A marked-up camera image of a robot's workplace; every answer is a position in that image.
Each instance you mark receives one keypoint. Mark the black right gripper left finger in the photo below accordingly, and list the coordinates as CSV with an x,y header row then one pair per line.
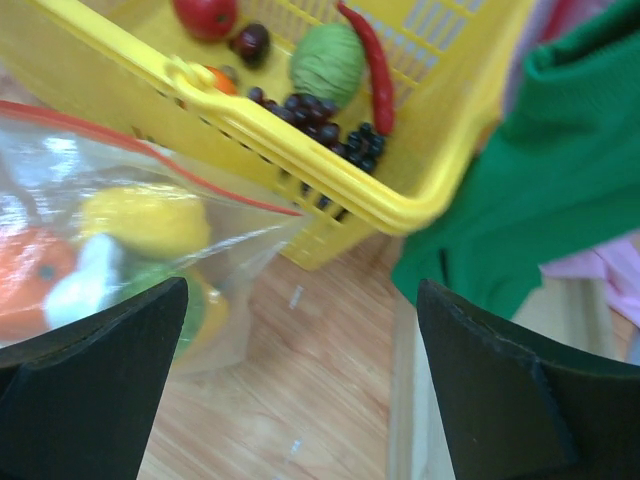
x,y
79,402

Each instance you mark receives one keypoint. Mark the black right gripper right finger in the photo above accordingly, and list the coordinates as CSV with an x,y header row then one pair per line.
x,y
518,405

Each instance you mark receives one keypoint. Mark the green sugar apple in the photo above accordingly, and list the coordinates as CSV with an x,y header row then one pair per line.
x,y
170,295

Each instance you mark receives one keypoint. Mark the orange fruit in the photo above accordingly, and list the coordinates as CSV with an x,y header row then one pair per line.
x,y
33,260

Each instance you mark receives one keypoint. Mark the clear zip top bag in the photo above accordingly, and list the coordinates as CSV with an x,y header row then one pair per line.
x,y
51,163

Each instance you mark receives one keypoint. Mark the yellow bell pepper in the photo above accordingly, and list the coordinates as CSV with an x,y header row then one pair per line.
x,y
157,220

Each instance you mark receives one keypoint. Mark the green tank top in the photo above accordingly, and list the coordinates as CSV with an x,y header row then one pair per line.
x,y
559,175

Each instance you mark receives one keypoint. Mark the wooden clothes rack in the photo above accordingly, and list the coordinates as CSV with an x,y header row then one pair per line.
x,y
571,312

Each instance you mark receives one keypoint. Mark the pink shirt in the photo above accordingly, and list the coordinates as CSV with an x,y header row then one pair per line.
x,y
615,265

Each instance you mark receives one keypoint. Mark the black grape bunch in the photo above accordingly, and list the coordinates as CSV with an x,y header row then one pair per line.
x,y
364,147

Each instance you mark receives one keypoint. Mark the red chili pepper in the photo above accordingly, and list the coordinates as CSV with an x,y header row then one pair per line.
x,y
382,87

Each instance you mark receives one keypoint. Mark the orange in basket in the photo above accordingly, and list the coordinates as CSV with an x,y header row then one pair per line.
x,y
222,82

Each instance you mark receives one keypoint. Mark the dark grape bunch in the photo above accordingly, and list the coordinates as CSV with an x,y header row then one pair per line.
x,y
309,114

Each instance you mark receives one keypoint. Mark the yellow plastic basket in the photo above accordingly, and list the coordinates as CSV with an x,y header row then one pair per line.
x,y
366,114

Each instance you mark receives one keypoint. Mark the small brown nut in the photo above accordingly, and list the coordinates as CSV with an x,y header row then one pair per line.
x,y
231,73

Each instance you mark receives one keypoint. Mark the green cabbage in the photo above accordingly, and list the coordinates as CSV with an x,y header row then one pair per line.
x,y
328,63

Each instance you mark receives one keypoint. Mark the dark red fig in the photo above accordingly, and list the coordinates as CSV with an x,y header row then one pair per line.
x,y
252,44

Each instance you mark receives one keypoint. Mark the red apple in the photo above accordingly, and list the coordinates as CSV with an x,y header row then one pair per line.
x,y
207,20

